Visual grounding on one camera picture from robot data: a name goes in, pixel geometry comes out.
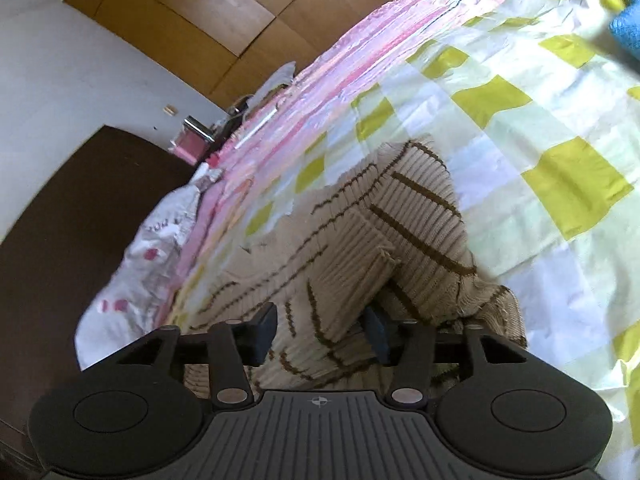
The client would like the beige brown striped knit sweater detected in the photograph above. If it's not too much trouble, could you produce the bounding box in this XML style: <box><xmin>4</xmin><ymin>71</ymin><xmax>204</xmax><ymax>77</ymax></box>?
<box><xmin>190</xmin><ymin>139</ymin><xmax>526</xmax><ymax>392</ymax></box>

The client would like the white printed pillow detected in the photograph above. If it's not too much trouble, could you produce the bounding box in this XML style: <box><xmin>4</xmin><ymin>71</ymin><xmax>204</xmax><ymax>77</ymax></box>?
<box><xmin>75</xmin><ymin>164</ymin><xmax>222</xmax><ymax>370</ymax></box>

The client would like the dark wooden headboard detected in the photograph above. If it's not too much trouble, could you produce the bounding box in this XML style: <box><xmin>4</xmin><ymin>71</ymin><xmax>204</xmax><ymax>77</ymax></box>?
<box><xmin>1</xmin><ymin>126</ymin><xmax>194</xmax><ymax>479</ymax></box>

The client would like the pink box on nightstand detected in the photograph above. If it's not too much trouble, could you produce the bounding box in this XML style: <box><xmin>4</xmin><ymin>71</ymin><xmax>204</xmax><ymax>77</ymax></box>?
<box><xmin>168</xmin><ymin>127</ymin><xmax>208</xmax><ymax>166</ymax></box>

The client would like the silver cup on nightstand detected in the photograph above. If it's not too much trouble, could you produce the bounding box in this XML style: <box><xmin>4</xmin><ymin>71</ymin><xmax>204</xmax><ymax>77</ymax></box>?
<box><xmin>183</xmin><ymin>116</ymin><xmax>214</xmax><ymax>143</ymax></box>

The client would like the pink striped quilt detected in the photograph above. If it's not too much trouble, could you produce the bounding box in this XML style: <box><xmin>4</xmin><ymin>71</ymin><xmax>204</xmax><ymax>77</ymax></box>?
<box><xmin>154</xmin><ymin>0</ymin><xmax>532</xmax><ymax>331</ymax></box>

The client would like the checkered yellow white bedsheet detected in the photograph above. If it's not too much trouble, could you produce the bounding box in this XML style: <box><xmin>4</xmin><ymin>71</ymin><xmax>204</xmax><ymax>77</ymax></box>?
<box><xmin>179</xmin><ymin>0</ymin><xmax>639</xmax><ymax>479</ymax></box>

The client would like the white cloth on nightstand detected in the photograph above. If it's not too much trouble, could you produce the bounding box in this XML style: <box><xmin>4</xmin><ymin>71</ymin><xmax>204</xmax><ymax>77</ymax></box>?
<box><xmin>247</xmin><ymin>61</ymin><xmax>296</xmax><ymax>108</ymax></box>

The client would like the wooden wardrobe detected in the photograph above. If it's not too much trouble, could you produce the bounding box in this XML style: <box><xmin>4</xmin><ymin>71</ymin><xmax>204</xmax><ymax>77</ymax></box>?
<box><xmin>64</xmin><ymin>0</ymin><xmax>390</xmax><ymax>107</ymax></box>

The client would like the blue knit garment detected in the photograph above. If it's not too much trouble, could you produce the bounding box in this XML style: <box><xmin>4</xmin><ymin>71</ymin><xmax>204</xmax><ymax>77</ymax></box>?
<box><xmin>610</xmin><ymin>0</ymin><xmax>640</xmax><ymax>60</ymax></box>

